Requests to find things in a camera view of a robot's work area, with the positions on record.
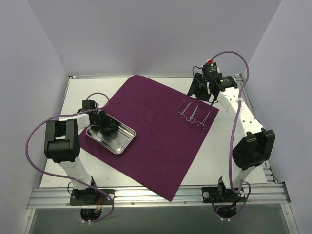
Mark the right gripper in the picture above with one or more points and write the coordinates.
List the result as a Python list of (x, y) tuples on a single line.
[(199, 90)]

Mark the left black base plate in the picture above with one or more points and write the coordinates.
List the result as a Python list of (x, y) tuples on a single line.
[(88, 197)]

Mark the steel surgical scissors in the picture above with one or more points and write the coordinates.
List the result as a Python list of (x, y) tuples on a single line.
[(191, 117)]

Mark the steel instrument tray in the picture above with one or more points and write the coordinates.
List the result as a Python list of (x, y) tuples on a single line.
[(115, 136)]

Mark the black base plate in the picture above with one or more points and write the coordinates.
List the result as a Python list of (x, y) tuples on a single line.
[(88, 197), (216, 195)]

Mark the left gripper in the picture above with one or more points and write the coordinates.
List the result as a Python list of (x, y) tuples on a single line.
[(107, 125)]

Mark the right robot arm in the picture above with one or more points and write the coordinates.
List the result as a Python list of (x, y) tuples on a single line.
[(226, 91)]

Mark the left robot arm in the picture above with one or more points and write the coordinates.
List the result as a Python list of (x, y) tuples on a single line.
[(62, 142)]

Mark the aluminium right rail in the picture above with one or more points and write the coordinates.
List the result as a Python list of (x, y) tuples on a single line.
[(254, 143)]

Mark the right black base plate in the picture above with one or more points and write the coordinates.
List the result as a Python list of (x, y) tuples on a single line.
[(216, 195)]

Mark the steel forceps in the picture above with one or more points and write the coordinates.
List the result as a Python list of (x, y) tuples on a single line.
[(182, 113), (203, 122)]

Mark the purple cloth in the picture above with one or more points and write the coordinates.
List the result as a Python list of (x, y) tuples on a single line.
[(165, 145)]

